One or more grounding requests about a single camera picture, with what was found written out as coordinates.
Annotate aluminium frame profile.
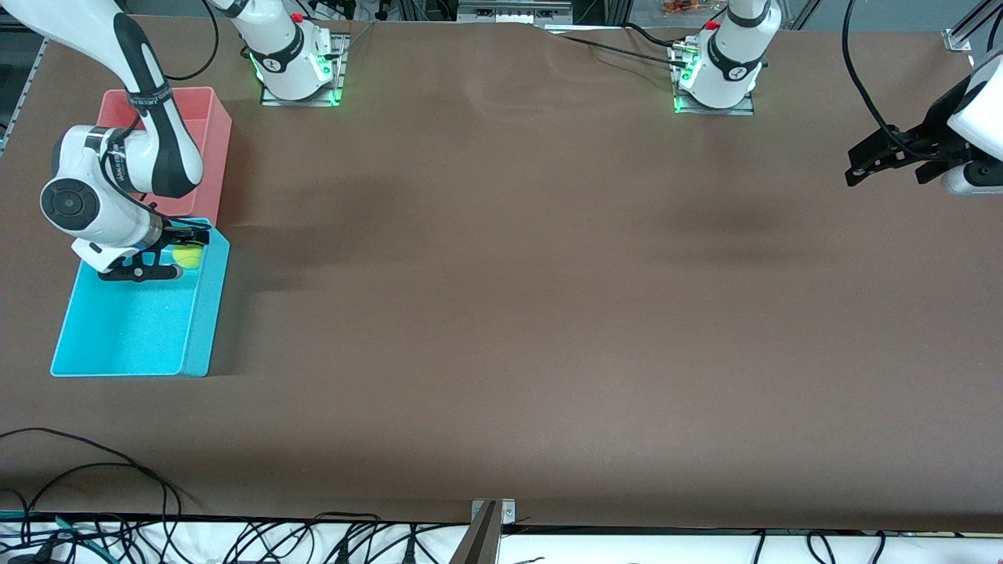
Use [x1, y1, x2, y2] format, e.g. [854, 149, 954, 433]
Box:
[944, 0, 1003, 54]

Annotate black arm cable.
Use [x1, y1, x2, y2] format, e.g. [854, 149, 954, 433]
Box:
[842, 0, 941, 162]
[161, 0, 219, 81]

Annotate teal cable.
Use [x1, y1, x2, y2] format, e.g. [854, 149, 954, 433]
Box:
[0, 509, 103, 543]

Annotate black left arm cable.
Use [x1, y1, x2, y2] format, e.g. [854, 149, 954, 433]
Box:
[842, 0, 941, 162]

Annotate metal rack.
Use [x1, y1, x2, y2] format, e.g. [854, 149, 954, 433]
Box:
[457, 0, 574, 24]

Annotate pink plastic bin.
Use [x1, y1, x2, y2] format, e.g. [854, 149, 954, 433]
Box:
[96, 87, 233, 228]

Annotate black looped floor cable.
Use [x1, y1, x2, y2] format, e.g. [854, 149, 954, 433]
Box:
[0, 427, 205, 522]

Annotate blue plastic bin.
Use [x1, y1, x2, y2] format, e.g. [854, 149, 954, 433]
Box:
[50, 219, 231, 378]

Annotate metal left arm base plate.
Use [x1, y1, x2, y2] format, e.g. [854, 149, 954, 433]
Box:
[668, 41, 755, 116]

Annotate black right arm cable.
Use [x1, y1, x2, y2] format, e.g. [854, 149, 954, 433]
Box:
[161, 0, 219, 81]

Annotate black base power cable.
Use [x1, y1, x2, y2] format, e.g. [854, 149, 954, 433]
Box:
[549, 27, 690, 70]

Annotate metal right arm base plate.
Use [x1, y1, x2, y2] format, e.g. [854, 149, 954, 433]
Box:
[260, 33, 349, 107]

